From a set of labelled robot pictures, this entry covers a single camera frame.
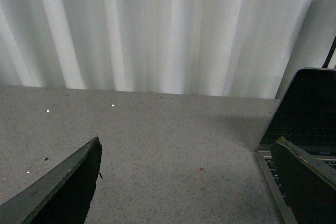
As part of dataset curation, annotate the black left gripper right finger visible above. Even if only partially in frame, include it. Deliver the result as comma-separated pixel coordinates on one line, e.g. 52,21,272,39
271,137,335,223

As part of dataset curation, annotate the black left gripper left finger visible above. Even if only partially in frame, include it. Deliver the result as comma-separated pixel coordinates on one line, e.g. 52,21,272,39
1,137,102,223

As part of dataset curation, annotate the silver grey laptop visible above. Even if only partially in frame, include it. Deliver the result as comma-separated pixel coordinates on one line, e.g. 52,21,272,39
256,68,335,223

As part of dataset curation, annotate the blue desk lamp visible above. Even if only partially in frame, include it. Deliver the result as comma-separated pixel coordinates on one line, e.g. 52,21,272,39
322,37,336,69

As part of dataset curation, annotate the white pleated curtain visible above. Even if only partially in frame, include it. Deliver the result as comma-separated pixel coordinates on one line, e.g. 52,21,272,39
1,0,335,99

